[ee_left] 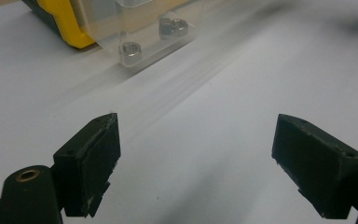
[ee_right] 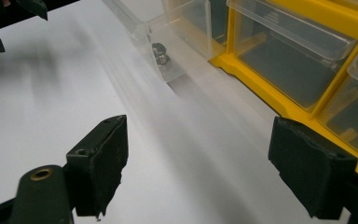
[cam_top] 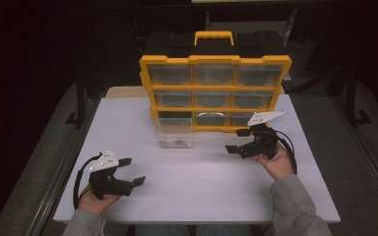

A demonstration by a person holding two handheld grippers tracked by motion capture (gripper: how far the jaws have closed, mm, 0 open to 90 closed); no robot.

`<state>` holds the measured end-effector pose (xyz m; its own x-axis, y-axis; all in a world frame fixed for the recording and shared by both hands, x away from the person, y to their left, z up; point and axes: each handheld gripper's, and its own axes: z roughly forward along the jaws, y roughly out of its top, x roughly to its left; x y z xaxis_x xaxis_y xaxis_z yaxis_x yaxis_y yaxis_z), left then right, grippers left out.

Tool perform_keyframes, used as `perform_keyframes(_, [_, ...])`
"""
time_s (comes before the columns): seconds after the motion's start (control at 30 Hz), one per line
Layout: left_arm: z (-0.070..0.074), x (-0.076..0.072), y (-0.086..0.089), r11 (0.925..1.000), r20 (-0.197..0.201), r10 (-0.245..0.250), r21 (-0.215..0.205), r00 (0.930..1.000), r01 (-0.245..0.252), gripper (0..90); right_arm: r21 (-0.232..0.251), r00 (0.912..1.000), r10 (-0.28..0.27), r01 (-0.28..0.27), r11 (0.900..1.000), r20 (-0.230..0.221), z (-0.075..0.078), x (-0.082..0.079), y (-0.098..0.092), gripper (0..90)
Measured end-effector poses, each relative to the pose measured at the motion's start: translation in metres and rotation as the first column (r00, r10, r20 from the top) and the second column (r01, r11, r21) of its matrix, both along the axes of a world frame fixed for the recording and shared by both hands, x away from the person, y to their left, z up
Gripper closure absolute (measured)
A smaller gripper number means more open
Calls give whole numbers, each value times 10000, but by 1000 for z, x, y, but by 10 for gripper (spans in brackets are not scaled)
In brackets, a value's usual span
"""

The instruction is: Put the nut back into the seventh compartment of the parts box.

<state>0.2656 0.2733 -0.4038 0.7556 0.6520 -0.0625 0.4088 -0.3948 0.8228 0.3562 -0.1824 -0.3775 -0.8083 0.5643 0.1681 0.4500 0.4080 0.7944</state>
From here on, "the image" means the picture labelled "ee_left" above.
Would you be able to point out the yellow black tool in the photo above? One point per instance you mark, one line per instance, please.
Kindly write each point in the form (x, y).
(65, 21)

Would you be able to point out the clear plastic container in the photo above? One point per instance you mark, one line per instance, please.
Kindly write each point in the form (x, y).
(112, 25)

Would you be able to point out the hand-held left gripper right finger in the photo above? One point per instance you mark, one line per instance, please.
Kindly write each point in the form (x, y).
(317, 165)

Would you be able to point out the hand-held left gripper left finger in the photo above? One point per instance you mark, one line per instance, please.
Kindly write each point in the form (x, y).
(87, 165)

